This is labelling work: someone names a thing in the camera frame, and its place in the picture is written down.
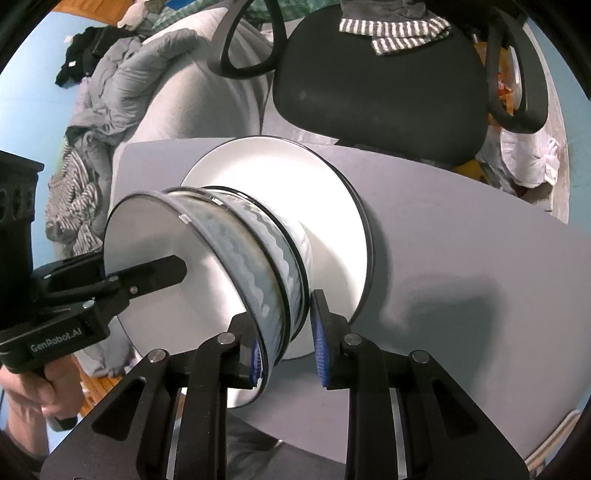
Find black clothes heap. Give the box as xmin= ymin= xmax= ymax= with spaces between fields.
xmin=55 ymin=25 xmax=139 ymax=88

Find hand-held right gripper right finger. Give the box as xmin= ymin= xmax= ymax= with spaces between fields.
xmin=310 ymin=289 xmax=529 ymax=480

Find person's grey pants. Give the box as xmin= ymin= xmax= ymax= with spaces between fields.
xmin=224 ymin=411 xmax=347 ymax=480

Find black office chair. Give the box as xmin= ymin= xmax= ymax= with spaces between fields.
xmin=219 ymin=0 xmax=550 ymax=169

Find dark grey striped-cuff garment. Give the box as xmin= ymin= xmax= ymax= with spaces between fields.
xmin=339 ymin=0 xmax=452 ymax=57

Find person's left hand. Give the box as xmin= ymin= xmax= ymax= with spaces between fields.
xmin=0 ymin=367 xmax=52 ymax=463

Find orange plastic item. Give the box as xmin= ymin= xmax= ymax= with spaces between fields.
xmin=480 ymin=41 xmax=522 ymax=112

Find pale grey bed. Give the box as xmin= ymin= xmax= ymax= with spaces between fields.
xmin=111 ymin=9 xmax=278 ymax=158

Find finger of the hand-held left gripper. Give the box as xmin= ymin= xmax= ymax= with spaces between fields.
xmin=31 ymin=250 xmax=107 ymax=295
xmin=43 ymin=255 xmax=188 ymax=320

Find grey puffer jacket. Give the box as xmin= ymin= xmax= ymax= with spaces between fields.
xmin=69 ymin=28 xmax=208 ymax=153

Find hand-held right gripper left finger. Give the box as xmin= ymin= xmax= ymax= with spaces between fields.
xmin=41 ymin=314 xmax=266 ymax=480

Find white plastic bag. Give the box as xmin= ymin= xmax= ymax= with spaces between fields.
xmin=475 ymin=124 xmax=560 ymax=190

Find grey striped cloth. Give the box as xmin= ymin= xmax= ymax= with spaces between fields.
xmin=45 ymin=143 xmax=105 ymax=257

